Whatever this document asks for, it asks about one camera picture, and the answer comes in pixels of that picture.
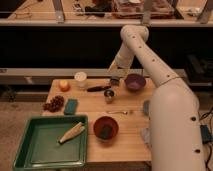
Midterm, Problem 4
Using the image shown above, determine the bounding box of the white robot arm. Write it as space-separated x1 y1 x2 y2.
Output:
109 25 205 171

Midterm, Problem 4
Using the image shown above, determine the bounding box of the small metal cup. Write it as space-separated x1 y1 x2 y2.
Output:
104 89 115 103

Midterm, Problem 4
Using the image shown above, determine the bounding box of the brown bowl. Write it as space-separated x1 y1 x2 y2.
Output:
93 116 119 141

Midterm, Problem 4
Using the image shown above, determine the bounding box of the orange fruit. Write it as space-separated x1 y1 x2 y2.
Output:
59 80 70 92

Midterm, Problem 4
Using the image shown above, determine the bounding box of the teal sponge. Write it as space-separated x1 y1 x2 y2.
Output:
64 99 78 115

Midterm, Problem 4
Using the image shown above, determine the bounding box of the purple bowl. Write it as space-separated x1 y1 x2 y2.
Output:
124 73 146 92

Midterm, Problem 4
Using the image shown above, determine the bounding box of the dark sponge in bowl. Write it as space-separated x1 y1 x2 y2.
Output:
99 125 112 140

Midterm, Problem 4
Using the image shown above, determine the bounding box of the grey folded cloth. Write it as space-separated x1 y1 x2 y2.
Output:
141 127 151 147

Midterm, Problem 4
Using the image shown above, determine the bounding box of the bunch of red grapes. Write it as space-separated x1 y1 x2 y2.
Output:
43 96 64 112

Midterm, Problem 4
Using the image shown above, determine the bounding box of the black foot pedal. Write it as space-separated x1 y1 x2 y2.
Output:
200 125 213 144

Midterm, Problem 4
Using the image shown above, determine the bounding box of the corn cob in husk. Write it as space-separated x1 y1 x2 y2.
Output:
58 122 85 144

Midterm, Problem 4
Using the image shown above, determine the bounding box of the white paper cup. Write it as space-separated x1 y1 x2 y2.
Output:
74 72 87 88

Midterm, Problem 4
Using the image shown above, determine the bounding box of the wooden table board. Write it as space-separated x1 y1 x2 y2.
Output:
47 78 155 163

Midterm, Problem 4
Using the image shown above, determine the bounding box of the small dark block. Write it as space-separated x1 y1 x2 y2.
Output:
110 78 120 86

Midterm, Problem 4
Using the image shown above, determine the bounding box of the silver spoon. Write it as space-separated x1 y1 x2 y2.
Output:
106 110 133 115

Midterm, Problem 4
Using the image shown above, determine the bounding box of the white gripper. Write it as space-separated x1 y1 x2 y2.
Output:
108 55 131 78

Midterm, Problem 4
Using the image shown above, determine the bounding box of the green plastic tray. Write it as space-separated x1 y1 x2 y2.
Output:
13 115 88 171

